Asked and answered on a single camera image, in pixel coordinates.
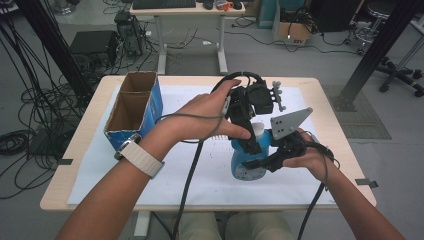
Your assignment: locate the black keyboard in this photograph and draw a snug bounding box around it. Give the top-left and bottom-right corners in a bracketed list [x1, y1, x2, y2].
[131, 0, 197, 10]

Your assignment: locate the thick black right gripper cable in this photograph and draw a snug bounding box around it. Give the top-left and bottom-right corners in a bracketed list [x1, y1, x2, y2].
[295, 141, 342, 240]

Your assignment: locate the black equipment case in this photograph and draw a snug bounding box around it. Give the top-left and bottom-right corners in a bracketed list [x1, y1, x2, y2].
[69, 30, 120, 69]

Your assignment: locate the black metal stand post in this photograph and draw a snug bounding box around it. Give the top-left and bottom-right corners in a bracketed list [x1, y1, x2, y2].
[332, 0, 424, 113]
[13, 0, 94, 101]

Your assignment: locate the white table mat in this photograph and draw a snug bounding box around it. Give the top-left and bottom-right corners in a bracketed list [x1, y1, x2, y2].
[67, 84, 336, 206]

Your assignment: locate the blue bottle with white cap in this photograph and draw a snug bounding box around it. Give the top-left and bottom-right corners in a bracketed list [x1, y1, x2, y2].
[229, 121, 273, 182]

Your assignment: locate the thin grey right wrist cord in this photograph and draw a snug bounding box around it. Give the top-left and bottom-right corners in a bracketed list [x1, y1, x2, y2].
[299, 130, 342, 193]

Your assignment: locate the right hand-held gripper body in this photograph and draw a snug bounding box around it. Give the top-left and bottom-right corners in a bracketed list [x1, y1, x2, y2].
[268, 106, 315, 162]

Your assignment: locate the white strap wristwatch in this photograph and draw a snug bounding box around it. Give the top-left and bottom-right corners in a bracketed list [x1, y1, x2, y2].
[113, 133, 166, 181]

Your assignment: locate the grey floor mat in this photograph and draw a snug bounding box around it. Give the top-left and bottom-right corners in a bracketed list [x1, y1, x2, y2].
[320, 84, 393, 141]

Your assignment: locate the person's leg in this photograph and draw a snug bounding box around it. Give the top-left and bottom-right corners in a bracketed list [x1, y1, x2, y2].
[178, 211, 223, 240]
[226, 211, 296, 240]

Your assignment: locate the teal carton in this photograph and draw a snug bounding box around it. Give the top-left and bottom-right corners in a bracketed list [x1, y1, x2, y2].
[257, 0, 278, 30]

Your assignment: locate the blue cardboard box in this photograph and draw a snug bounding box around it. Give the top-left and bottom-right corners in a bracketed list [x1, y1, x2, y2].
[103, 71, 165, 153]

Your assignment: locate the long black floor cable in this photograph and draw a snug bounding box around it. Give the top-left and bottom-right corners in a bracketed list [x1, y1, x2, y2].
[215, 27, 358, 56]

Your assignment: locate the orange small object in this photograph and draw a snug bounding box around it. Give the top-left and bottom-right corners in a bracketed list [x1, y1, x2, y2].
[215, 0, 235, 12]

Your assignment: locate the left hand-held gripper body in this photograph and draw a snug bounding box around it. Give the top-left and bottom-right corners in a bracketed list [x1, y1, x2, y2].
[225, 79, 288, 148]

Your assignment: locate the person's left hand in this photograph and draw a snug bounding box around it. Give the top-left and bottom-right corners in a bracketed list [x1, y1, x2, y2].
[145, 78, 252, 153]

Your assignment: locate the chrome round stool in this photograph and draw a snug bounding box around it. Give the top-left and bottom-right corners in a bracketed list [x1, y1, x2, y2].
[344, 0, 398, 56]

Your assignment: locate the person's left leg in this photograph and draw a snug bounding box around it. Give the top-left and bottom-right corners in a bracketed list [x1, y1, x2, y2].
[178, 211, 223, 240]

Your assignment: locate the thin grey left wrist cord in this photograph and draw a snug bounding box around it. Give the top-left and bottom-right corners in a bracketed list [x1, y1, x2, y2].
[154, 95, 232, 145]

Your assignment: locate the bundle of black floor cables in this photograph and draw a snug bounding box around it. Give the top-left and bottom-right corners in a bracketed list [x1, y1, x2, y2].
[0, 18, 88, 201]

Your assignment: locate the black computer tower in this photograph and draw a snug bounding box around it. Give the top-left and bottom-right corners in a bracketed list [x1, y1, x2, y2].
[114, 10, 148, 58]

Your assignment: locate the person's right leg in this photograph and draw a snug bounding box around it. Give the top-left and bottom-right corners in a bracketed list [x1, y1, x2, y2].
[226, 211, 296, 240]

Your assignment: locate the thin grey wrist cord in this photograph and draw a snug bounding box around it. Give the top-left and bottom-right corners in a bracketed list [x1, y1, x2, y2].
[154, 95, 232, 145]
[299, 130, 342, 193]

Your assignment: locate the white desk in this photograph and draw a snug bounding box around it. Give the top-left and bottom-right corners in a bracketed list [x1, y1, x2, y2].
[129, 0, 247, 76]

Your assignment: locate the white table leg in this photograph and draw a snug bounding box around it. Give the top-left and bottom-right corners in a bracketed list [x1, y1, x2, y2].
[133, 210, 152, 238]

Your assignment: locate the black office chair base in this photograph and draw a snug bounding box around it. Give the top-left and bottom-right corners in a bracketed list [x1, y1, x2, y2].
[375, 55, 424, 98]

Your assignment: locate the brown cardboard box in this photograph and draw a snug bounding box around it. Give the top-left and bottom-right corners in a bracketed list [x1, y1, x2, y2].
[272, 2, 318, 47]

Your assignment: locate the person's right hand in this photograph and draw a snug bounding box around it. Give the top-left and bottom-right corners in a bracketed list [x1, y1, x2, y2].
[282, 127, 338, 185]

